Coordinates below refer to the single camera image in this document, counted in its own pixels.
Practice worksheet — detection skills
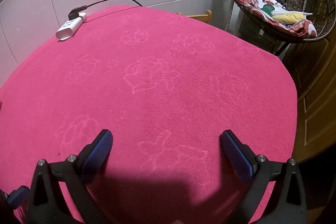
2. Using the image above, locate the pink flower-pattern tablecloth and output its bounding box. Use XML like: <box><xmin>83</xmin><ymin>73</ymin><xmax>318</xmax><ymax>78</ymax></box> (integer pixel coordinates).
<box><xmin>0</xmin><ymin>5</ymin><xmax>298</xmax><ymax>224</ymax></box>

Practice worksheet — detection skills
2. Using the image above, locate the yellow plush pillow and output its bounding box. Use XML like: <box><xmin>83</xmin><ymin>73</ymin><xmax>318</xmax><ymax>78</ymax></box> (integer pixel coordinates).
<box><xmin>272</xmin><ymin>12</ymin><xmax>306</xmax><ymax>24</ymax></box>

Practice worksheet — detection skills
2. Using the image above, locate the green round object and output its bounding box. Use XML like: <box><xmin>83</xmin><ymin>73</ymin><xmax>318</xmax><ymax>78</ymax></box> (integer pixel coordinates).
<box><xmin>261</xmin><ymin>4</ymin><xmax>276</xmax><ymax>16</ymax></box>

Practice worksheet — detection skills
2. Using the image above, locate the yellow wooden chair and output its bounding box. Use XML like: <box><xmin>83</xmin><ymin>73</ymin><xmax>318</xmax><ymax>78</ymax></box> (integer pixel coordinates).
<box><xmin>176</xmin><ymin>10</ymin><xmax>213</xmax><ymax>25</ymax></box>

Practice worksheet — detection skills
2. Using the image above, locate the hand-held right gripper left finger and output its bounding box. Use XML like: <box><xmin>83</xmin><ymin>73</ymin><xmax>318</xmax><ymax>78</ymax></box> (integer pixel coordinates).
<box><xmin>27</xmin><ymin>129</ymin><xmax>114</xmax><ymax>224</ymax></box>

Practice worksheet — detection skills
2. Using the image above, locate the white power strip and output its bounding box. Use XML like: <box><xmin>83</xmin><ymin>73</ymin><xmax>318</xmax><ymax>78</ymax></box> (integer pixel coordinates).
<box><xmin>56</xmin><ymin>13</ymin><xmax>88</xmax><ymax>41</ymax></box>

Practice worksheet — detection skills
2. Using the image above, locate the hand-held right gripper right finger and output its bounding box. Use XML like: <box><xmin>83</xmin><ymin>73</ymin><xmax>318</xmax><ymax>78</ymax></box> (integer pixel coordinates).
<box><xmin>219</xmin><ymin>130</ymin><xmax>307</xmax><ymax>224</ymax></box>

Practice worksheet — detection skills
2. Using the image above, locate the black plug with cable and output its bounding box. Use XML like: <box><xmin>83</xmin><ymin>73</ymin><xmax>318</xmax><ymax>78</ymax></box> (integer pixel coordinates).
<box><xmin>68</xmin><ymin>0</ymin><xmax>143</xmax><ymax>21</ymax></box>

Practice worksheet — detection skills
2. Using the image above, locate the dark wicker hanging chair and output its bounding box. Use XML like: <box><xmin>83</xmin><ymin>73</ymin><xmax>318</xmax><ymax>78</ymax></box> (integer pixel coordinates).
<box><xmin>223</xmin><ymin>0</ymin><xmax>336</xmax><ymax>56</ymax></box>

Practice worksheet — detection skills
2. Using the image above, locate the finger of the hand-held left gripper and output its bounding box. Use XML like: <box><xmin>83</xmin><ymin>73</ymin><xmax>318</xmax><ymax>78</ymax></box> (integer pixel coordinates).
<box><xmin>0</xmin><ymin>185</ymin><xmax>30</xmax><ymax>211</ymax></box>

